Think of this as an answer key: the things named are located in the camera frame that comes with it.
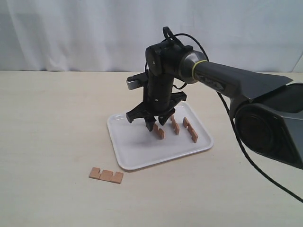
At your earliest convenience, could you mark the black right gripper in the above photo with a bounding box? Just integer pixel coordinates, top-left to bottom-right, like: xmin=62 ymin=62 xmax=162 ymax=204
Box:
xmin=126 ymin=78 xmax=187 ymax=131

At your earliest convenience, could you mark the notched wooden block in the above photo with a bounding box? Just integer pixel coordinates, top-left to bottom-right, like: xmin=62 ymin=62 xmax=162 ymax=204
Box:
xmin=89 ymin=167 xmax=124 ymax=184
xmin=170 ymin=115 xmax=180 ymax=135
xmin=183 ymin=117 xmax=198 ymax=143
xmin=153 ymin=123 xmax=165 ymax=140

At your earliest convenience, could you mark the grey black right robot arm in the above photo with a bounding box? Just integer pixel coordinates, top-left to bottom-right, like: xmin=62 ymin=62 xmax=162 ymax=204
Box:
xmin=126 ymin=42 xmax=303 ymax=169

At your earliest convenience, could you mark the white plastic tray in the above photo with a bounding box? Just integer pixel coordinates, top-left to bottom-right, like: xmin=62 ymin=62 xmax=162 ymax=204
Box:
xmin=107 ymin=102 xmax=214 ymax=171

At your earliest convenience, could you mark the white backdrop curtain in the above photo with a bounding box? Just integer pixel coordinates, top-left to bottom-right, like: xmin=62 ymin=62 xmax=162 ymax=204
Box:
xmin=0 ymin=0 xmax=303 ymax=72

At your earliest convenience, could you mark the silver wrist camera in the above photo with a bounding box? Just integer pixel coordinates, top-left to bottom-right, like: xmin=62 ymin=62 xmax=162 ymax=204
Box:
xmin=126 ymin=73 xmax=145 ymax=90

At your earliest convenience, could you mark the black camera cable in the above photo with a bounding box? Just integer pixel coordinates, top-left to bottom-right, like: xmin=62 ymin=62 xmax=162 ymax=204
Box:
xmin=162 ymin=26 xmax=303 ymax=203

